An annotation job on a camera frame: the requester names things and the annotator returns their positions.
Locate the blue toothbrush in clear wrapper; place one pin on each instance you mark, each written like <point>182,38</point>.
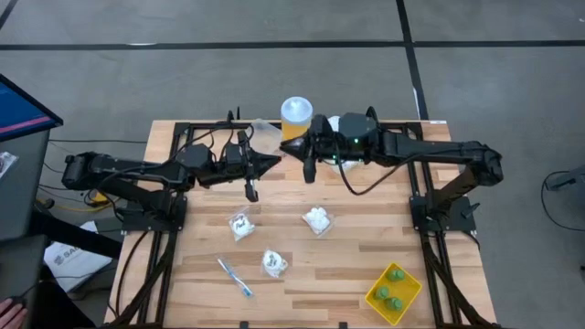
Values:
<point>235,277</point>

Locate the grey desk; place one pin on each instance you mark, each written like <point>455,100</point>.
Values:
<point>20,196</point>

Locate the clear bag of cotton balls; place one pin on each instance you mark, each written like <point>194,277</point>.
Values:
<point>317,220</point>

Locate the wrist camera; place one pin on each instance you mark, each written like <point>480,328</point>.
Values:
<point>234,155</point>
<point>322,125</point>

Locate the small green bottle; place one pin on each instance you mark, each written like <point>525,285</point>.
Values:
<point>393,304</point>
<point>381,292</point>
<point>396,274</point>

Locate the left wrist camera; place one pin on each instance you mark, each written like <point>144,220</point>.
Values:
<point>234,155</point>

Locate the wipes canister with yellow label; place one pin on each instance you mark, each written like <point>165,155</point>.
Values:
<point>297,116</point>

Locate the translucent plastic container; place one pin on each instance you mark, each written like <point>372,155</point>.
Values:
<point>265,137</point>

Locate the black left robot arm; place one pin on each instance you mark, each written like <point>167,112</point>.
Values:
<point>137,166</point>

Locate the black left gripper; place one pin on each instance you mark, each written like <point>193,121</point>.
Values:
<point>228,173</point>

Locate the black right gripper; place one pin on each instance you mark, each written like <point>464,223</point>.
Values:
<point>322,148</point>

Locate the yellow plastic basket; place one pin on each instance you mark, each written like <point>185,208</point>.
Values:
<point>409,285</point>

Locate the monitor with pink stripe screen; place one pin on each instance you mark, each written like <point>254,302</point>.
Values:
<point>18,109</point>

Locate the person's hand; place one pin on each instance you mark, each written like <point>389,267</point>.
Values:
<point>10,315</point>

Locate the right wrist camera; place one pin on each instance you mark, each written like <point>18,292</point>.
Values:
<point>322,125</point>

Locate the clear bag white printed item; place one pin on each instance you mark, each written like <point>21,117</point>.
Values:
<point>241,225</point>
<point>273,263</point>

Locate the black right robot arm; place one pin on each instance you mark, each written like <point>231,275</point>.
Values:
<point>434,148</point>

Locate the small clear packet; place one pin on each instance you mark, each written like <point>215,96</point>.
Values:
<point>7,163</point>

